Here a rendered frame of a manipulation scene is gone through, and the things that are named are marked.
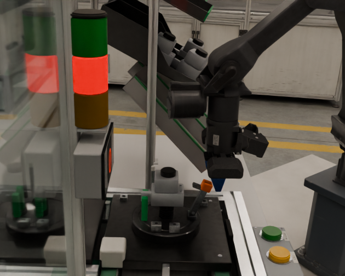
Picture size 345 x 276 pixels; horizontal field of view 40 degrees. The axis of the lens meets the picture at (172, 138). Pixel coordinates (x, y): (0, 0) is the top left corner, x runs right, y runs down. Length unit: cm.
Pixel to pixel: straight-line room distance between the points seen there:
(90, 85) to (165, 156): 91
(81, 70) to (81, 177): 14
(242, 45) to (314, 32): 411
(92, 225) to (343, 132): 52
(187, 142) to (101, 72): 52
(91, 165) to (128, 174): 77
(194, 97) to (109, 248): 31
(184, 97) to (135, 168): 65
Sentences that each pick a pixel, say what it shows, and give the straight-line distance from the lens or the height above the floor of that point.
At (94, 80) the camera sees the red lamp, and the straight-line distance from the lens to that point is 64.
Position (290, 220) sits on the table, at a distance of 126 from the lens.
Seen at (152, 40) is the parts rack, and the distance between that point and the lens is 103.
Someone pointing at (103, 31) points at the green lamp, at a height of 139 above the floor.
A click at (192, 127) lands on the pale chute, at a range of 124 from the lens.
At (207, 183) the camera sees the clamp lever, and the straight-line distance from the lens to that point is 93.
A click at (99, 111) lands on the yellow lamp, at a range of 65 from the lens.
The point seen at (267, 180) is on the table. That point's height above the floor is 86.
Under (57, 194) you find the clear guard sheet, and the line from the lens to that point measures 62.
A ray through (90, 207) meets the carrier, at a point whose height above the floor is 97.
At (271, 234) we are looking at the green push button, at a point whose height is 97.
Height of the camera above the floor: 150
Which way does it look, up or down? 23 degrees down
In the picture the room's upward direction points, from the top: 3 degrees clockwise
